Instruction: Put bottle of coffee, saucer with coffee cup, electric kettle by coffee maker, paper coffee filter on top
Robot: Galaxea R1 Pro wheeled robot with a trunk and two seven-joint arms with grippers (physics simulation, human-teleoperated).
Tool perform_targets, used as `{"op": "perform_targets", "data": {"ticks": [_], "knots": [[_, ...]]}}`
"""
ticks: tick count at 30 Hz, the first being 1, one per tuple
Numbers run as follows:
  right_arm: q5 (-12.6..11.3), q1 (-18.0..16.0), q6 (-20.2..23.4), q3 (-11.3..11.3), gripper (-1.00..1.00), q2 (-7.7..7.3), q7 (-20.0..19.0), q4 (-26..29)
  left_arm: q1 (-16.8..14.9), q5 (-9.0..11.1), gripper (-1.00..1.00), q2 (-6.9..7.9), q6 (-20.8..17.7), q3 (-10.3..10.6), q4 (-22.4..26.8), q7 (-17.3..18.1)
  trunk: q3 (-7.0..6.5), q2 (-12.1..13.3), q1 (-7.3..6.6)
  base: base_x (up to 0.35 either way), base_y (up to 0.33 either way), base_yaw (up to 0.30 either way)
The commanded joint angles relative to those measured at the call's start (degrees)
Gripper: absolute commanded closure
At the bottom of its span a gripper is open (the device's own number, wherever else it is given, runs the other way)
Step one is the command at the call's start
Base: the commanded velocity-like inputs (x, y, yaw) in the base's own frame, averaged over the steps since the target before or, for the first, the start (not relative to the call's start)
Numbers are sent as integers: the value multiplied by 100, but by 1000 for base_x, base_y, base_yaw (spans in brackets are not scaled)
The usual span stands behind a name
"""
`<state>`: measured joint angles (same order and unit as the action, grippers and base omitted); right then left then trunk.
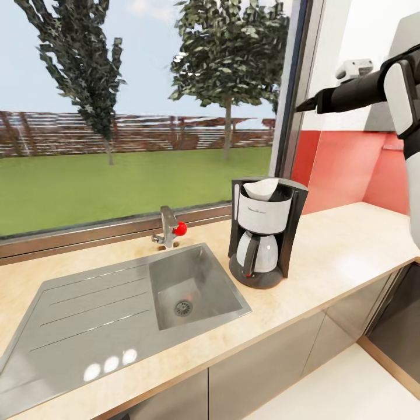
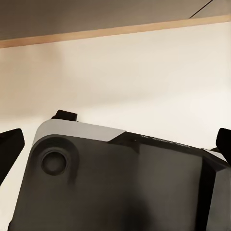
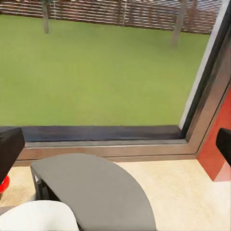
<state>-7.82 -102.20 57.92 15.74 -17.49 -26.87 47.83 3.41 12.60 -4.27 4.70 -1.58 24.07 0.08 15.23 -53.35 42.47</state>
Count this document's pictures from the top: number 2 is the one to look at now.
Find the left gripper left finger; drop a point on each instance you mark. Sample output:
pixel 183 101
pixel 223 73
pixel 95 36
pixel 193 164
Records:
pixel 11 145

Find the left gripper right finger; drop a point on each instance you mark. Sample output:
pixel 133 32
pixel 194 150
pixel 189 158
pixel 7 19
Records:
pixel 223 142

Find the cabinet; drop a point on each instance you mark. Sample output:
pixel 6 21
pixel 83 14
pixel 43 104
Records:
pixel 32 18

